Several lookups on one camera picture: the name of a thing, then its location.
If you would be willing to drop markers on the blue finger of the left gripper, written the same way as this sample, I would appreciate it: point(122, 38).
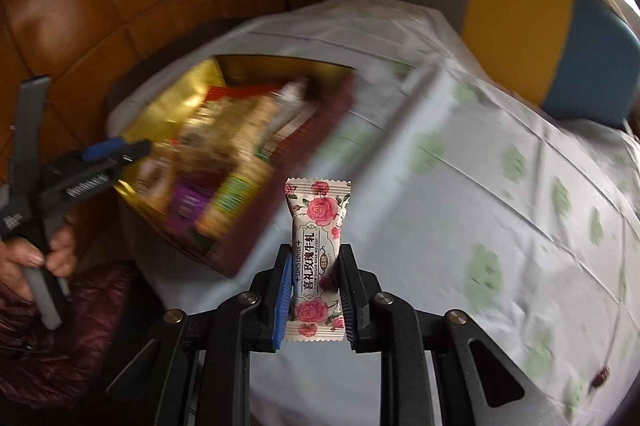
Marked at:
point(103, 149)

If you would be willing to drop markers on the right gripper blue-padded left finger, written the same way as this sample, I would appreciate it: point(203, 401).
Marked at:
point(274, 287)

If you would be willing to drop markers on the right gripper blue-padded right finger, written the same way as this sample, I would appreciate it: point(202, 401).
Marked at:
point(357, 287)

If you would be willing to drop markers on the rose print nougat candy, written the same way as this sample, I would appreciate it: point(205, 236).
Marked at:
point(318, 208)

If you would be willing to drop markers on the person's left hand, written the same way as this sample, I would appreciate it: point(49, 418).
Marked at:
point(18, 254)

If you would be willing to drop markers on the purple candy wrapper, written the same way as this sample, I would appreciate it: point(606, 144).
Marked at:
point(187, 205)

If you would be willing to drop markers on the gold gift box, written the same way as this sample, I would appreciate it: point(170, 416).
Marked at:
point(315, 96)

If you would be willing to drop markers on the green red snack packet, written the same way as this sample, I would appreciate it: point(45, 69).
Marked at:
point(229, 201)

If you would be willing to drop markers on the orange snack bag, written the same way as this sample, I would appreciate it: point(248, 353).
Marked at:
point(227, 110)

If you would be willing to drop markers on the white green patterned tablecloth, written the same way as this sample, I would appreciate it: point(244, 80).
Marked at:
point(464, 197)

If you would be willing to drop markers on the maroon padded jacket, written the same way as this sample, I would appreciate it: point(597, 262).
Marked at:
point(42, 368)

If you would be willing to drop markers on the small dark red candy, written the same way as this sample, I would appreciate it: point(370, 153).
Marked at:
point(600, 378)

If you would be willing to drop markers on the grey yellow blue chair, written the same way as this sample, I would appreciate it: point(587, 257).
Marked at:
point(574, 59)

